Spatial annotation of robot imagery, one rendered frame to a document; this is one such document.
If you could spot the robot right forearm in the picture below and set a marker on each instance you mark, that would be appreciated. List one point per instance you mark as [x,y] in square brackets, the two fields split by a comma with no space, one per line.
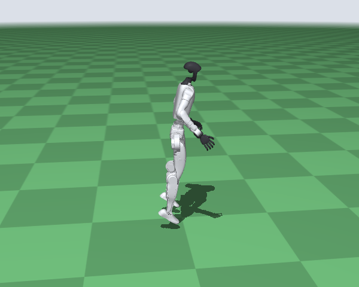
[190,125]

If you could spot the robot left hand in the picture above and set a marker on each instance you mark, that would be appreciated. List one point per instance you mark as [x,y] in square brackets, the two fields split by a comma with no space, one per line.
[197,123]

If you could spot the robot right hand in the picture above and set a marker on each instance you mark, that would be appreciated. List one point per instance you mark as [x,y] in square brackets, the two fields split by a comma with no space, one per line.
[205,139]

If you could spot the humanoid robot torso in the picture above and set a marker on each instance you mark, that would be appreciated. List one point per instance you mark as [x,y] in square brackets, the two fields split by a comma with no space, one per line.
[178,127]

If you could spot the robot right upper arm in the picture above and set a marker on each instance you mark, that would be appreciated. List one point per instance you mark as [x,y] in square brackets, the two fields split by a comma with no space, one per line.
[186,97]

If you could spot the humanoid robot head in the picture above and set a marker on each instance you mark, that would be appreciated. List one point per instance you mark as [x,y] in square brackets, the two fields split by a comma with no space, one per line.
[194,68]

